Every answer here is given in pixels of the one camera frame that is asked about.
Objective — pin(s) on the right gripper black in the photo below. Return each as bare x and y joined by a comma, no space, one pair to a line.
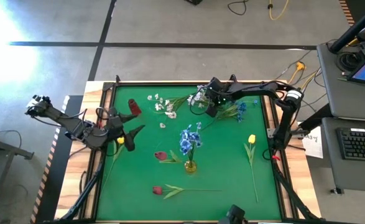
219,91

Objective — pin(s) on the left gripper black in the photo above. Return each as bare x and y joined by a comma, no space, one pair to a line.
113,127

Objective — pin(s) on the yellow artificial tulip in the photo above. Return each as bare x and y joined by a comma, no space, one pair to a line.
120,140
252,139

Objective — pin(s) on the blue flower stem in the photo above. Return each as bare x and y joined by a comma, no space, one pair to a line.
239,109

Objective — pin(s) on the blue artificial flower bunch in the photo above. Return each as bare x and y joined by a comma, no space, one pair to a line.
188,141

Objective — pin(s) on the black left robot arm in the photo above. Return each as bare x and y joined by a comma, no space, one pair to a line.
70,124

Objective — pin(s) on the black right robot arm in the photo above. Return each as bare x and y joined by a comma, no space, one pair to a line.
256,88

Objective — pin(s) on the red glass vase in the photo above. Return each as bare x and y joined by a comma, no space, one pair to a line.
134,107

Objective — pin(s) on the yellow ribbed glass vase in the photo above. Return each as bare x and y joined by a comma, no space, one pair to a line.
190,167

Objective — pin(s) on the green table mat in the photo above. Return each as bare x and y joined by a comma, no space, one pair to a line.
151,137

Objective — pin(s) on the small black clamp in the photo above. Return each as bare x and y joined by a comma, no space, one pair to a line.
232,77
117,79

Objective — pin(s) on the black striped-edge platform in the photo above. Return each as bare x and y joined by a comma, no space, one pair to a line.
54,174
356,6

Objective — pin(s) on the black floor object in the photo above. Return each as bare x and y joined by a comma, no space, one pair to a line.
194,2

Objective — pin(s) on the white paper sheet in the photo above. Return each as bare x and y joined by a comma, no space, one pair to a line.
314,146

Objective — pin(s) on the gray metal cart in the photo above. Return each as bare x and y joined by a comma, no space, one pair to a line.
14,150

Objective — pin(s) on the black boxy object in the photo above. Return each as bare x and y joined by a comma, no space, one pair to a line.
233,216

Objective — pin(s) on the gray desk with laptop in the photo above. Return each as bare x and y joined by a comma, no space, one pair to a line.
350,102

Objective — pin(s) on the black computer keyboard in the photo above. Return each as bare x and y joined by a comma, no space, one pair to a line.
359,144

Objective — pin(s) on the black vertical pole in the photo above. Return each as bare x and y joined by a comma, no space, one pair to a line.
353,31

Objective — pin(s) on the gray desk with keyboard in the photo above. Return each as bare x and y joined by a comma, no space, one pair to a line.
356,174

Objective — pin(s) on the black metal table frame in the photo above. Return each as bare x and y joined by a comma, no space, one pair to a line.
169,83

